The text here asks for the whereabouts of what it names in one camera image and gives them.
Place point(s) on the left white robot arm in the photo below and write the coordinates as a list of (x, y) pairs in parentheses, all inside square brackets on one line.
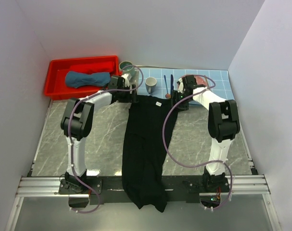
[(77, 119)]

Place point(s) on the black t shirt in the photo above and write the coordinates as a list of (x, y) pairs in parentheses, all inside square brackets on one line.
[(148, 134)]

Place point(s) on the green ceramic mug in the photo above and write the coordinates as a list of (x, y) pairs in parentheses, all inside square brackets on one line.
[(127, 67)]

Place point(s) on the aluminium rail frame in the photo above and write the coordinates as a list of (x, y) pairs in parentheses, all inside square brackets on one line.
[(39, 206)]

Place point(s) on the red plastic bin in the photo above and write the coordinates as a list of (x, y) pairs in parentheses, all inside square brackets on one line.
[(55, 86)]

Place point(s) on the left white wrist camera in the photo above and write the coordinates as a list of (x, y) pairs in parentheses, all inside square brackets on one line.
[(127, 78)]

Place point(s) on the blue grid placemat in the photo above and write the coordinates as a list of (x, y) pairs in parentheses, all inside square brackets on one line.
[(220, 77)]

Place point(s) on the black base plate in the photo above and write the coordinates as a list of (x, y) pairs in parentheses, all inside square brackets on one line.
[(190, 189)]

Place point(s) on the blue handled knife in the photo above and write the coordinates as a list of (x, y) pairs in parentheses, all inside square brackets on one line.
[(171, 83)]

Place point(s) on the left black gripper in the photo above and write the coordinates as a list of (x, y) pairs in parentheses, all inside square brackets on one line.
[(131, 97)]

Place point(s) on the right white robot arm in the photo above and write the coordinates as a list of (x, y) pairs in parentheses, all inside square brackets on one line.
[(223, 117)]

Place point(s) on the pink dotted plate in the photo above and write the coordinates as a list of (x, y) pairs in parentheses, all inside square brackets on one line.
[(201, 80)]

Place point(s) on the blue rolled t shirt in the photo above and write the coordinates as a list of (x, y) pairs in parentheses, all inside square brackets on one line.
[(77, 80)]

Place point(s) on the blue handled spoon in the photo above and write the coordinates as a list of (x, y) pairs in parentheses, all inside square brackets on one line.
[(167, 95)]

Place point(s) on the grey white mug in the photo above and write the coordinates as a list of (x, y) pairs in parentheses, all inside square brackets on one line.
[(150, 84)]

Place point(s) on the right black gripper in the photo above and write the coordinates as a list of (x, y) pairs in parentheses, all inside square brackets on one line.
[(175, 96)]

